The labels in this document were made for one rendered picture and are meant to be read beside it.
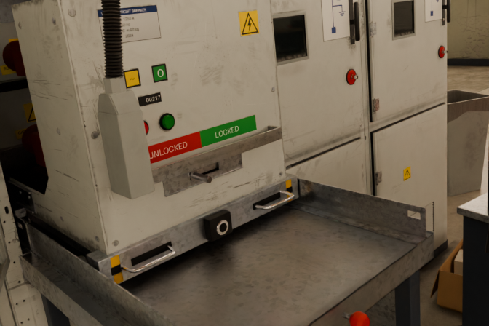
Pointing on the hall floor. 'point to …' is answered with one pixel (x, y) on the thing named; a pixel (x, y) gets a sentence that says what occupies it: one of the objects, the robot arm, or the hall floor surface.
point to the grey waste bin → (466, 140)
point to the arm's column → (475, 273)
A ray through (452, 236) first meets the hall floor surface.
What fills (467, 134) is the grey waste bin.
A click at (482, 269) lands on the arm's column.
